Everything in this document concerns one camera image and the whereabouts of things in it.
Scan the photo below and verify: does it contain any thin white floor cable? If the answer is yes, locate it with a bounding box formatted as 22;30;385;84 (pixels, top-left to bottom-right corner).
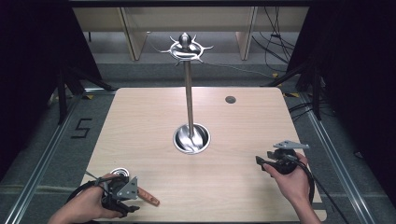
202;60;276;79

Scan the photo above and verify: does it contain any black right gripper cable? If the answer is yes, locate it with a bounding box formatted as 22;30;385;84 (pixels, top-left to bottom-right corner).
288;154;351;224

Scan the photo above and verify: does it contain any black tripod stand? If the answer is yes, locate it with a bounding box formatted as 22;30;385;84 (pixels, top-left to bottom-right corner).
263;60;323;121
55;63;117;126

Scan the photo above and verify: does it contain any bundle of black cables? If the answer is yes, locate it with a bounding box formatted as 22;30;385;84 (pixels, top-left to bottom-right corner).
251;7;297;73

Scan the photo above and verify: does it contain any aluminium floor rail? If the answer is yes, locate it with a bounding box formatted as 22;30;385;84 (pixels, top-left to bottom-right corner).
2;88;117;224
297;92;376;224

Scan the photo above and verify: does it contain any black curtain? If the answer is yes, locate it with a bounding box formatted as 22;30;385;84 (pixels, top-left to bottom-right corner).
0;0;103;183
286;0;396;200

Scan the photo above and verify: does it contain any metal utensil hanging rack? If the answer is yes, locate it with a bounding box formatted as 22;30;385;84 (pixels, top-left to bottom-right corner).
160;32;215;156

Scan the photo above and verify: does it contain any person's left hand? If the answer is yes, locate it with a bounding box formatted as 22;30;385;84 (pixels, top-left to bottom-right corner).
64;173;125;224

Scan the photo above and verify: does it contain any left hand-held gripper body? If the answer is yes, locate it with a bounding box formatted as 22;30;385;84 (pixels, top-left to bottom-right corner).
100;175;140;218

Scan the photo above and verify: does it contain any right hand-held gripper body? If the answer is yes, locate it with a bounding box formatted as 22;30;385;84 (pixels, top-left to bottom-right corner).
266;140;311;175

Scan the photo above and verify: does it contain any wooden-handled metal ladle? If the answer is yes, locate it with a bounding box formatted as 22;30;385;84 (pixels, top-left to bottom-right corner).
110;167;161;207

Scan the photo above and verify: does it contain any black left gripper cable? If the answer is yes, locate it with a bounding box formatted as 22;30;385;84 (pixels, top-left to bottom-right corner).
65;178;106;203

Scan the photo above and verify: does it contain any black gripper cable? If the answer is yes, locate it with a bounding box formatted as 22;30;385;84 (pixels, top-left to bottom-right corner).
288;154;351;224
65;178;106;203

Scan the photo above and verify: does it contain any person's right hand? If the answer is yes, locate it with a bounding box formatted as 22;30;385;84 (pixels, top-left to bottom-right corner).
262;151;313;209

